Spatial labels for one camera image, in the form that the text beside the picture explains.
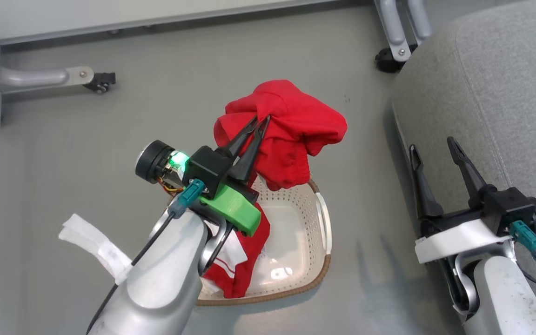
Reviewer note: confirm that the black caster wheel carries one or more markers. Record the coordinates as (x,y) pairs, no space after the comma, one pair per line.
(386,60)
(101,82)

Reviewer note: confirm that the beige perforated laundry basket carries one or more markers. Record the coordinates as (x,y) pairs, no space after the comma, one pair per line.
(296,232)

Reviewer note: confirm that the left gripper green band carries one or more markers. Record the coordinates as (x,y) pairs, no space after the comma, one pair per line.
(210,167)

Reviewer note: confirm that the white paper tape strip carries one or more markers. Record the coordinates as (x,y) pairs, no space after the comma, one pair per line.
(96,244)

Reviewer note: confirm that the grey fabric sofa seat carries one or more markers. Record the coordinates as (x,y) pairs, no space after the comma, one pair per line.
(496,93)

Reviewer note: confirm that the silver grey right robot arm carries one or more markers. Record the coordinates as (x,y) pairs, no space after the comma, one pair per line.
(505,298)

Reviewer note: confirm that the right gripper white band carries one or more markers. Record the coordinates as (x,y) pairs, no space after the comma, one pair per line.
(505,209)

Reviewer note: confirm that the grey metal frame leg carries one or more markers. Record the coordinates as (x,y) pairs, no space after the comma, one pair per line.
(398,23)
(30,78)

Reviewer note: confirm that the red garment with white stripes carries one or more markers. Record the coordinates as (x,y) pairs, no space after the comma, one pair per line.
(244,272)

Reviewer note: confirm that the plain red garment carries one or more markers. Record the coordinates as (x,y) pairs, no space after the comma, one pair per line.
(291,125)

